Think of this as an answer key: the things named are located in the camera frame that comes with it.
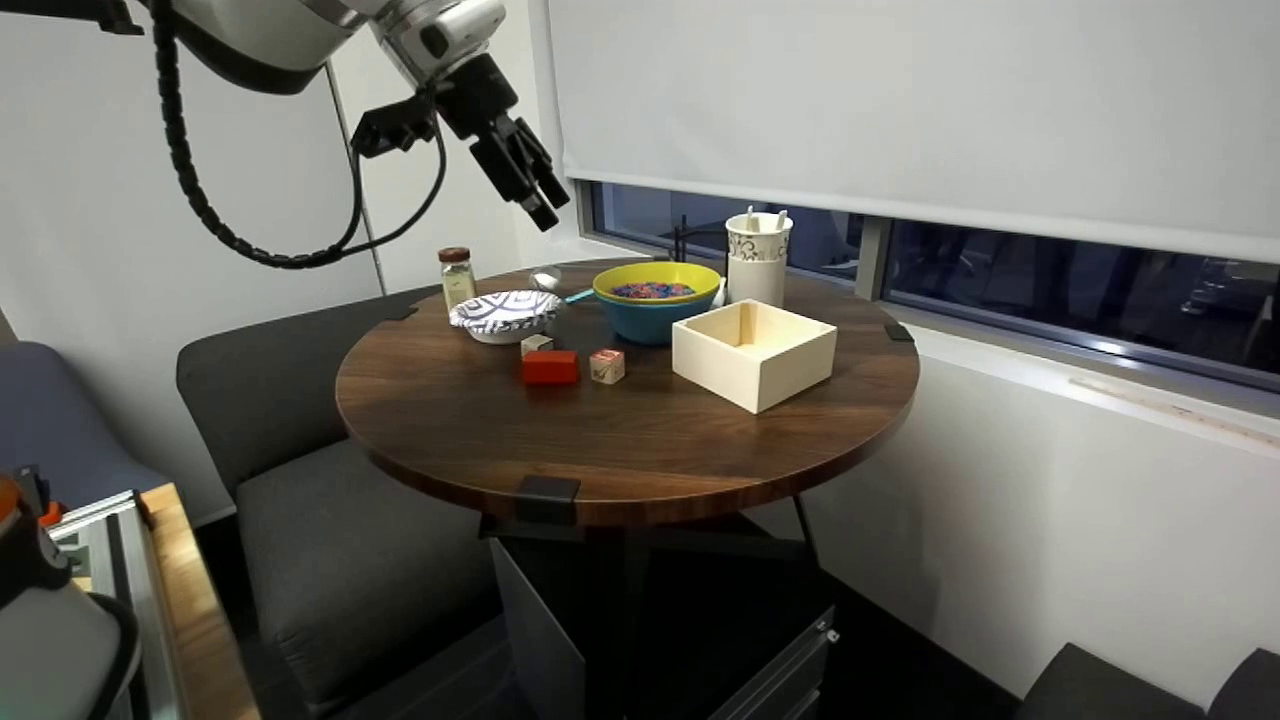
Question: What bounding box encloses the round wooden table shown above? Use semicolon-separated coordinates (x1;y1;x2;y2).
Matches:
337;278;920;716

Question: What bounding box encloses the white wooden box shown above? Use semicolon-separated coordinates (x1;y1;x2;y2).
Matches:
672;299;835;417

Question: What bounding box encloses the white patterned cup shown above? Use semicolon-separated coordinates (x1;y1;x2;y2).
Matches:
724;207;791;305

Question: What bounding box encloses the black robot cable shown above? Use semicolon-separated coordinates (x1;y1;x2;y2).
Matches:
148;0;454;274

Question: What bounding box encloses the orange block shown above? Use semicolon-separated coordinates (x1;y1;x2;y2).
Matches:
520;352;582;387

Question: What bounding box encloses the cream letter block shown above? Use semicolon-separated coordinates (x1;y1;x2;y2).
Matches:
588;349;629;384

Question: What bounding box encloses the white roller blind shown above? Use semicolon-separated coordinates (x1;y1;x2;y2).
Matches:
546;0;1280;265

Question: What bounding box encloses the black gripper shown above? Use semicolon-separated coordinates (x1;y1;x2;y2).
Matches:
432;52;570;231

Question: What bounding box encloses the yellow bowl with coloured gravel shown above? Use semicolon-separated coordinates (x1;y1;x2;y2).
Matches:
594;259;719;349

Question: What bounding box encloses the grey sofa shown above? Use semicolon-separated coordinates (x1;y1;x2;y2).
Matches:
177;290;496;716

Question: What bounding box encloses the spice jar with red lid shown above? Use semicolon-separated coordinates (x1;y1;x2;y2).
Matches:
437;248;478;310

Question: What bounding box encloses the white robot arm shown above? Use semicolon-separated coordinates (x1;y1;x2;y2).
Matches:
140;0;570;240

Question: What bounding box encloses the white blue paper plate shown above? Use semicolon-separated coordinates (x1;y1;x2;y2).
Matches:
449;290;560;346

